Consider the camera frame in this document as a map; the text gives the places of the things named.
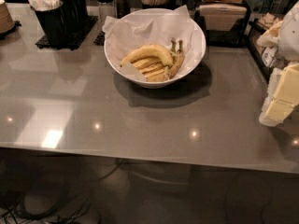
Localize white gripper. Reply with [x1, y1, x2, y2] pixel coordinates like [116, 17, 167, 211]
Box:
[256, 1, 299, 127]

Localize yellow banana bunch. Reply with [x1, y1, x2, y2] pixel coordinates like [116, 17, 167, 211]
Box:
[133, 40, 185, 82]

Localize white ceramic bowl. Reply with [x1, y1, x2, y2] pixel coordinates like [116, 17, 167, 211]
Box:
[104, 6, 206, 89]

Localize white paper bowl liner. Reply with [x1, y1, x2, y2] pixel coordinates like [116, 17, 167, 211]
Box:
[104, 6, 206, 81]

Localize black condiment rack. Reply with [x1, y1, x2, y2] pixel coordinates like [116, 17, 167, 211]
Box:
[246, 13, 287, 82]

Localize pepper grinder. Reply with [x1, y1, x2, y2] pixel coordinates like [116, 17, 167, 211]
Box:
[114, 0, 130, 19]

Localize small black mat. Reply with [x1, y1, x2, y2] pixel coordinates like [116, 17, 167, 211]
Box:
[93, 31, 105, 46]

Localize salt shaker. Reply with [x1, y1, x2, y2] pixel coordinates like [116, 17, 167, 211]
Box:
[97, 0, 115, 25]

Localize black cutlery holder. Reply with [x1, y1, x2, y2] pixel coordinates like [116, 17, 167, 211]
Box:
[30, 0, 89, 47]

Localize black rubber mat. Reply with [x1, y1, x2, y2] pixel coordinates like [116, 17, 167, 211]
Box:
[36, 16, 98, 50]

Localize black floor cables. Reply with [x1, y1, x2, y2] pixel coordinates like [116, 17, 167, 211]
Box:
[0, 159, 125, 224]

